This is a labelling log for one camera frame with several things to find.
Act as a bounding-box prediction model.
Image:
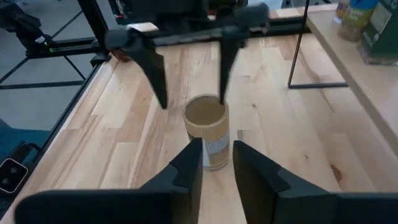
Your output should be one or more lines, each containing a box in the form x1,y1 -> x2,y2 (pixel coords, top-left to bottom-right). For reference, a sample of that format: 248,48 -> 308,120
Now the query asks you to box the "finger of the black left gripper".
104,28 -> 169,110
217,2 -> 270,106

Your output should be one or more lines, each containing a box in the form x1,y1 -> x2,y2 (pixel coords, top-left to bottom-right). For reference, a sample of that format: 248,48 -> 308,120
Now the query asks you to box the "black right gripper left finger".
14,138 -> 203,224

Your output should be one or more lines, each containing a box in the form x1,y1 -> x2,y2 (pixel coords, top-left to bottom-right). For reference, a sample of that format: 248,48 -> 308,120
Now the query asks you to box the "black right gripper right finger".
233,139 -> 398,224

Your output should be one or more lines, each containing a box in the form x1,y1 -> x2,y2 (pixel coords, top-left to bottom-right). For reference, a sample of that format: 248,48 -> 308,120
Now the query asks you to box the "furikake jar tan lid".
182,94 -> 230,171

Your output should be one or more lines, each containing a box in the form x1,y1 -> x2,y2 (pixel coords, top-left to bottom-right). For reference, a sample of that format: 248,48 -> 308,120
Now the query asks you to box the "saffron glass jar cork lid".
333,0 -> 351,24

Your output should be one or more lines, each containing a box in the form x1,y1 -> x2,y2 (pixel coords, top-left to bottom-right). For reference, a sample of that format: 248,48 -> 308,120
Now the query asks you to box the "oregano leaves bottle black lid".
338,0 -> 379,43

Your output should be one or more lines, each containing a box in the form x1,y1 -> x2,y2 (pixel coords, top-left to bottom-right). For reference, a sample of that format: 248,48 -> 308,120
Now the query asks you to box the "green oregano jar green lid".
358,0 -> 398,67

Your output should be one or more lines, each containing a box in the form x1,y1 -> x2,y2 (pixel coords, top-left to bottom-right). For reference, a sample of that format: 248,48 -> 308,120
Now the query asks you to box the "black white-rimmed floor device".
0,157 -> 29,194

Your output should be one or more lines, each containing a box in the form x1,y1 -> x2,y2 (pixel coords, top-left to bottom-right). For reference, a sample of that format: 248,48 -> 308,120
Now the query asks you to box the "wooden shelf riser black frame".
287,0 -> 398,156

